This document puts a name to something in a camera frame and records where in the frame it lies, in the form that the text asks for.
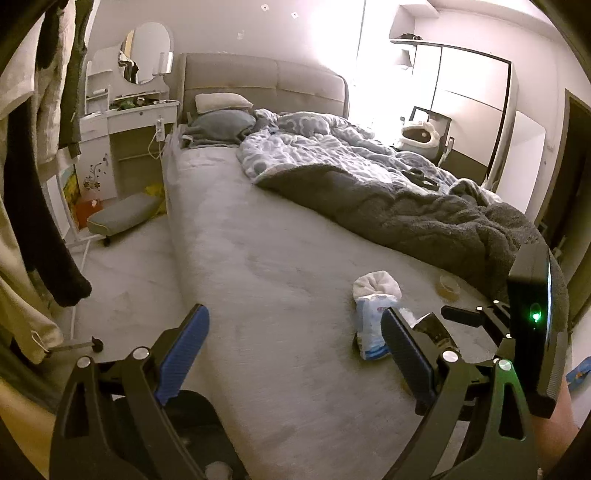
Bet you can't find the white wardrobe with dark frame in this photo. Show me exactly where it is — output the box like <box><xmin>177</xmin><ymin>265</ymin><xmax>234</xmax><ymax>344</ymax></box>
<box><xmin>390</xmin><ymin>39</ymin><xmax>513</xmax><ymax>184</ymax></box>

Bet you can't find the white door panel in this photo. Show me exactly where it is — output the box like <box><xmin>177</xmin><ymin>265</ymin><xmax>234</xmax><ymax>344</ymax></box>
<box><xmin>492</xmin><ymin>111</ymin><xmax>549</xmax><ymax>223</ymax></box>

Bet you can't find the white charger with cable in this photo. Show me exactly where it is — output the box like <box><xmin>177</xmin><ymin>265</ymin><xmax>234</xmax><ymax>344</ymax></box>
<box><xmin>148</xmin><ymin>115</ymin><xmax>168</xmax><ymax>160</ymax></box>

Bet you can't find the person's right forearm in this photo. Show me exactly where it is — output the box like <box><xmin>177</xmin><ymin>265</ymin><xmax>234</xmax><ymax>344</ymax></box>
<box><xmin>538</xmin><ymin>392</ymin><xmax>581</xmax><ymax>478</ymax></box>

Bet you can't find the white dressing table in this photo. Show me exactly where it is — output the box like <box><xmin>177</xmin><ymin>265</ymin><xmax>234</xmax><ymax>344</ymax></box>
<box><xmin>78</xmin><ymin>44</ymin><xmax>180</xmax><ymax>204</ymax></box>

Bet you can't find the grey cushioned stool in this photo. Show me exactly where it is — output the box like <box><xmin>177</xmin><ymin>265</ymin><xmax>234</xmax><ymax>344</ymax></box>
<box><xmin>87</xmin><ymin>193</ymin><xmax>160</xmax><ymax>247</ymax></box>

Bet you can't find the blue object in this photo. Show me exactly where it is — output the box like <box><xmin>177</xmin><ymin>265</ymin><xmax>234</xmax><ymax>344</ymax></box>
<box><xmin>568</xmin><ymin>354</ymin><xmax>591</xmax><ymax>385</ymax></box>

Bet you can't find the cream drawstring garment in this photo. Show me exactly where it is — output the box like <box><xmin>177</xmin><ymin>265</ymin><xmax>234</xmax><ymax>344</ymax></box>
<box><xmin>0</xmin><ymin>185</ymin><xmax>64</xmax><ymax>365</ymax></box>

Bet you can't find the black hanging garment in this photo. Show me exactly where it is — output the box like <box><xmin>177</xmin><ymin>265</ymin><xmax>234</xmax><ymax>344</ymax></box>
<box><xmin>2</xmin><ymin>0</ymin><xmax>93</xmax><ymax>308</ymax></box>

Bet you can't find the blue white tissue pack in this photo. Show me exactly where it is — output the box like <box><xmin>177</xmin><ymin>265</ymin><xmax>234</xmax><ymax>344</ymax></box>
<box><xmin>353</xmin><ymin>270</ymin><xmax>402</xmax><ymax>361</ymax></box>

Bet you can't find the green clutter on dresser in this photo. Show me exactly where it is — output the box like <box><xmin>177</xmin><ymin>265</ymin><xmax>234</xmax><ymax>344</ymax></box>
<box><xmin>115</xmin><ymin>97</ymin><xmax>155</xmax><ymax>112</ymax></box>

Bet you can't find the clear plastic wrap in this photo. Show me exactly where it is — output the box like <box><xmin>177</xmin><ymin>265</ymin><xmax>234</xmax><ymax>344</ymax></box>
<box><xmin>399</xmin><ymin>307</ymin><xmax>459</xmax><ymax>352</ymax></box>

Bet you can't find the black trash bin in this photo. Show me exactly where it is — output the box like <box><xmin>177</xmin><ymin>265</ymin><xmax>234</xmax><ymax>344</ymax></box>
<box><xmin>113</xmin><ymin>390</ymin><xmax>250</xmax><ymax>480</ymax></box>

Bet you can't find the yellow plastic bag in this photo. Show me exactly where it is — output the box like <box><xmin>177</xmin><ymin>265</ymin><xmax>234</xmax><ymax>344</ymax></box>
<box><xmin>145</xmin><ymin>185</ymin><xmax>168</xmax><ymax>215</ymax></box>

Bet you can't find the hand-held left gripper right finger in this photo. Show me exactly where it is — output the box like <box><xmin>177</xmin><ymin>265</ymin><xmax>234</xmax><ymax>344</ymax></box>
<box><xmin>381</xmin><ymin>307</ymin><xmax>541</xmax><ymax>480</ymax></box>

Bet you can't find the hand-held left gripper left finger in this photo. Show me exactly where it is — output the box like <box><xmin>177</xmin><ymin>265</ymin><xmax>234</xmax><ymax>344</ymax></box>
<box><xmin>50</xmin><ymin>304</ymin><xmax>211</xmax><ymax>480</ymax></box>

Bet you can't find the white fuzzy garment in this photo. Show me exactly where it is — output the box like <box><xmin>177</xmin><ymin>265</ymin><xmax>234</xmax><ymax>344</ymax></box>
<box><xmin>33</xmin><ymin>0</ymin><xmax>77</xmax><ymax>165</ymax></box>

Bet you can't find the small dark object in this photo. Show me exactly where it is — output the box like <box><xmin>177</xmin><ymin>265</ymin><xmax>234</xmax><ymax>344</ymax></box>
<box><xmin>401</xmin><ymin>167</ymin><xmax>440</xmax><ymax>188</ymax></box>

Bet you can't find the grey upholstered bed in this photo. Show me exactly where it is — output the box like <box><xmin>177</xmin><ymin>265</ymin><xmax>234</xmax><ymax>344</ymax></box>
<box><xmin>161</xmin><ymin>52</ymin><xmax>571</xmax><ymax>480</ymax></box>

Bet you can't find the oval mirror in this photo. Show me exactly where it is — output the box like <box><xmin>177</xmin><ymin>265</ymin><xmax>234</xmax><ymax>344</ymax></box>
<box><xmin>121</xmin><ymin>23</ymin><xmax>172</xmax><ymax>85</ymax></box>

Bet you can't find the white pillow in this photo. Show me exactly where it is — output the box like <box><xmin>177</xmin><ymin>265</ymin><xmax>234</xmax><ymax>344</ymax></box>
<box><xmin>195</xmin><ymin>93</ymin><xmax>254</xmax><ymax>114</ymax></box>

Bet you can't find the grey pillow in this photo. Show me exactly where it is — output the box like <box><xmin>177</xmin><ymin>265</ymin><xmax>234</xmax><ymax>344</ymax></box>
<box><xmin>187</xmin><ymin>110</ymin><xmax>257</xmax><ymax>145</ymax></box>

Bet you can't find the patterned grey duvet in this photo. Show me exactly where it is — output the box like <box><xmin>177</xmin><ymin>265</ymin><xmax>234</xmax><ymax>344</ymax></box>
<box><xmin>238</xmin><ymin>108</ymin><xmax>568</xmax><ymax>319</ymax></box>

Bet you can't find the yellow painting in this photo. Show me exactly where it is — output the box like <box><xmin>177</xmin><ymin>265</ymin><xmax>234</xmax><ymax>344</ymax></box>
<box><xmin>62</xmin><ymin>166</ymin><xmax>82</xmax><ymax>217</ymax></box>

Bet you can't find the olive hanging garment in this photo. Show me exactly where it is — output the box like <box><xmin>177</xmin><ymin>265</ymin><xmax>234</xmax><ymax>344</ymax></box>
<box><xmin>58</xmin><ymin>0</ymin><xmax>96</xmax><ymax>162</ymax></box>

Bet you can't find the orange box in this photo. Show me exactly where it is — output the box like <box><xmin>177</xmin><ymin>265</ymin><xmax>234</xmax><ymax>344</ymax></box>
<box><xmin>74</xmin><ymin>196</ymin><xmax>105</xmax><ymax>229</ymax></box>

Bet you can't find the black frame chair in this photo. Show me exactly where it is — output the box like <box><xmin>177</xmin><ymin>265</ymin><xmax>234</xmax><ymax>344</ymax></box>
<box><xmin>410</xmin><ymin>106</ymin><xmax>456</xmax><ymax>165</ymax></box>

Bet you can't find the dark wooden door frame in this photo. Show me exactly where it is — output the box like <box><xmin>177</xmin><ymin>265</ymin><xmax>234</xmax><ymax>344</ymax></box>
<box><xmin>536</xmin><ymin>90</ymin><xmax>591</xmax><ymax>324</ymax></box>

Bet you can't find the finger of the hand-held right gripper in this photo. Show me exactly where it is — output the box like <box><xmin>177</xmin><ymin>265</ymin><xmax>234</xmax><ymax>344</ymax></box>
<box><xmin>441</xmin><ymin>300</ymin><xmax>513</xmax><ymax>344</ymax></box>

